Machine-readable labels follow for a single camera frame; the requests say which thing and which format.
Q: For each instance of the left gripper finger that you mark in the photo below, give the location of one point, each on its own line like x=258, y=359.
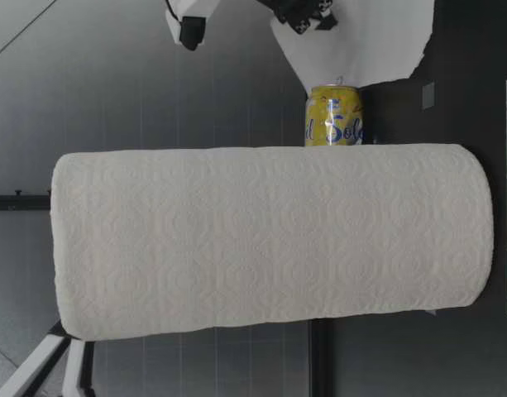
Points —
x=75, y=372

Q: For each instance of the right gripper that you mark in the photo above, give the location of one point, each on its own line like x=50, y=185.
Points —
x=296, y=14

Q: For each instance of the torn-off paper towel sheet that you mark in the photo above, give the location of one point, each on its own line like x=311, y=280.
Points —
x=360, y=45

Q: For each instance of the white paper towel roll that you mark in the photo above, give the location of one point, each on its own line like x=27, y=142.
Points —
x=269, y=244

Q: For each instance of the yellow drink can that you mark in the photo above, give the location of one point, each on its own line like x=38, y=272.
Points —
x=319, y=120

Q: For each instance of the black frame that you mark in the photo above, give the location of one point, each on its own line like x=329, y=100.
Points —
x=17, y=202

